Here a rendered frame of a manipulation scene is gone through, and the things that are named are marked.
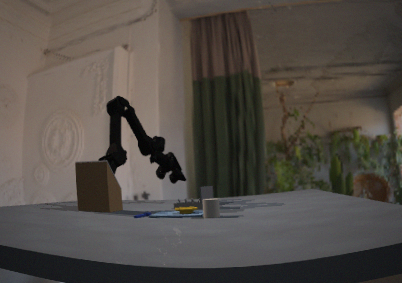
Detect light blue flat mat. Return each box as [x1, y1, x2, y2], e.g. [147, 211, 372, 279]
[149, 210, 204, 218]

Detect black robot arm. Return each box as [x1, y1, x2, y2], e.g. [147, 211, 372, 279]
[98, 96, 170, 180]

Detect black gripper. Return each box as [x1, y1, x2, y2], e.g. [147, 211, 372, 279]
[159, 152, 186, 184]

